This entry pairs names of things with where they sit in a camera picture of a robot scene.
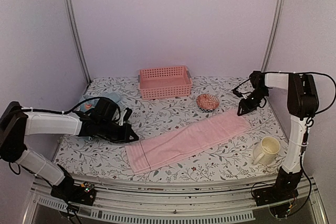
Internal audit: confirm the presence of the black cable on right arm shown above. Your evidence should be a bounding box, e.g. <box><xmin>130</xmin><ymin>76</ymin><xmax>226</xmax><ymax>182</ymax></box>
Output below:
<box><xmin>262</xmin><ymin>70</ymin><xmax>336</xmax><ymax>120</ymax></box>

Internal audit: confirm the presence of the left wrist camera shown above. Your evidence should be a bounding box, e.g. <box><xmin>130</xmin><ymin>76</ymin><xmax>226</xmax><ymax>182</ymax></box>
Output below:
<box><xmin>117</xmin><ymin>107</ymin><xmax>133</xmax><ymax>126</ymax></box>

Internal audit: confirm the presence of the pink towel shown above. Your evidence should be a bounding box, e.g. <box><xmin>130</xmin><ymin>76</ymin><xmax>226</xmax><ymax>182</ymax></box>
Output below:
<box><xmin>125</xmin><ymin>110</ymin><xmax>250</xmax><ymax>175</ymax></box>

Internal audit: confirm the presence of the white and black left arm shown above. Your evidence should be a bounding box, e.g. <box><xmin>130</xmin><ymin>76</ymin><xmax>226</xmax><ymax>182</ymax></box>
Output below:
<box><xmin>1</xmin><ymin>97</ymin><xmax>139</xmax><ymax>200</ymax></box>

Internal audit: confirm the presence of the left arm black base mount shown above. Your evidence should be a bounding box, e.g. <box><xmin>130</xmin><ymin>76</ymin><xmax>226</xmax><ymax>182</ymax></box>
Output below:
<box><xmin>50</xmin><ymin>176</ymin><xmax>97</xmax><ymax>206</ymax></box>

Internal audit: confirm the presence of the right aluminium corner post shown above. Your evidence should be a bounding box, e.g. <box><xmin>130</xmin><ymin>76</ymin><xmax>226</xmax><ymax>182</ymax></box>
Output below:
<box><xmin>261</xmin><ymin>0</ymin><xmax>285</xmax><ymax>72</ymax></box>

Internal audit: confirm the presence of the left aluminium corner post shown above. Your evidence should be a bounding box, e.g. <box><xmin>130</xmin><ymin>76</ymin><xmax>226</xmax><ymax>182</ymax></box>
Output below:
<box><xmin>64</xmin><ymin>0</ymin><xmax>92</xmax><ymax>84</ymax></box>

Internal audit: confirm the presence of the red patterned bowl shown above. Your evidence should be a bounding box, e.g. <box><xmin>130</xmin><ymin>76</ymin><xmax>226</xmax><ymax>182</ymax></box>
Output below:
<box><xmin>196</xmin><ymin>94</ymin><xmax>219</xmax><ymax>112</ymax></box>

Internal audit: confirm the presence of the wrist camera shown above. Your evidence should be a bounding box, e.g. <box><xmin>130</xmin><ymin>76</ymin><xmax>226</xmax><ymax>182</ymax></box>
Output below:
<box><xmin>232</xmin><ymin>87</ymin><xmax>246</xmax><ymax>98</ymax></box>
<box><xmin>117</xmin><ymin>107</ymin><xmax>133</xmax><ymax>126</ymax></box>

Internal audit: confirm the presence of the aluminium corner post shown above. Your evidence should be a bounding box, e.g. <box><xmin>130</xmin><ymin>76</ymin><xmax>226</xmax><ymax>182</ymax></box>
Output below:
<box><xmin>64</xmin><ymin>0</ymin><xmax>92</xmax><ymax>84</ymax></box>
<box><xmin>261</xmin><ymin>0</ymin><xmax>285</xmax><ymax>72</ymax></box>

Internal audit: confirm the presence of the black cable at left base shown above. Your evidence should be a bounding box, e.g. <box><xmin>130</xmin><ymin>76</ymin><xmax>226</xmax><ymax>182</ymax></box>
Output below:
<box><xmin>64</xmin><ymin>202</ymin><xmax>82</xmax><ymax>224</ymax></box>

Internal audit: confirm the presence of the cream ceramic mug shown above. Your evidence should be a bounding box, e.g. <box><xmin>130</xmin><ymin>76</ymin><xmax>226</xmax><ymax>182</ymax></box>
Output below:
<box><xmin>253</xmin><ymin>136</ymin><xmax>280</xmax><ymax>165</ymax></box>

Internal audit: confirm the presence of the aluminium front rail frame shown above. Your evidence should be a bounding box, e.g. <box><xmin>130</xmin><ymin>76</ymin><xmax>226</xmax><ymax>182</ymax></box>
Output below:
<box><xmin>23</xmin><ymin>176</ymin><xmax>330</xmax><ymax>223</ymax></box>

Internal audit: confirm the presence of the pink perforated plastic basket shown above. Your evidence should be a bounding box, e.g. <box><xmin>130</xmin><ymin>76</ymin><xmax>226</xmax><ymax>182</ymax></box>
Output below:
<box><xmin>138</xmin><ymin>66</ymin><xmax>193</xmax><ymax>100</ymax></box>

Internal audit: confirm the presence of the blue patterned towel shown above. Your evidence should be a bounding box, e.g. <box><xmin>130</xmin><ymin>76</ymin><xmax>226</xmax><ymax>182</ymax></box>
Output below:
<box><xmin>79</xmin><ymin>92</ymin><xmax>121</xmax><ymax>112</ymax></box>

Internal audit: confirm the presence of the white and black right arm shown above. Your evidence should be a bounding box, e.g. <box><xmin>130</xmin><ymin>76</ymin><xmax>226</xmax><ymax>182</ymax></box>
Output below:
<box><xmin>232</xmin><ymin>71</ymin><xmax>319</xmax><ymax>177</ymax></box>

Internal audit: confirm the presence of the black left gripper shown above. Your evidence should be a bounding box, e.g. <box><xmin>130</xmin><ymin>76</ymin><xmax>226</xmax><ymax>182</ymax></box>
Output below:
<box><xmin>99</xmin><ymin>119</ymin><xmax>140</xmax><ymax>144</ymax></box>

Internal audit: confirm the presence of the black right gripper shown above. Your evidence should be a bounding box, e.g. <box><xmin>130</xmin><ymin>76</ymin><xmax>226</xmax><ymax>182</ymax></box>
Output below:
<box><xmin>238</xmin><ymin>88</ymin><xmax>269</xmax><ymax>115</ymax></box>

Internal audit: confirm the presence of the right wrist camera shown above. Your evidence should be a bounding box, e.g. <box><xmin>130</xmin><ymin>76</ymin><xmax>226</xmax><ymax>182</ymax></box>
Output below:
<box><xmin>232</xmin><ymin>87</ymin><xmax>246</xmax><ymax>98</ymax></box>

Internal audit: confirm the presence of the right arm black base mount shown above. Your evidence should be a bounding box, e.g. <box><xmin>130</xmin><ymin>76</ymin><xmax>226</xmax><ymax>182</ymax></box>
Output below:
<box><xmin>251</xmin><ymin>167</ymin><xmax>303</xmax><ymax>218</ymax></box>

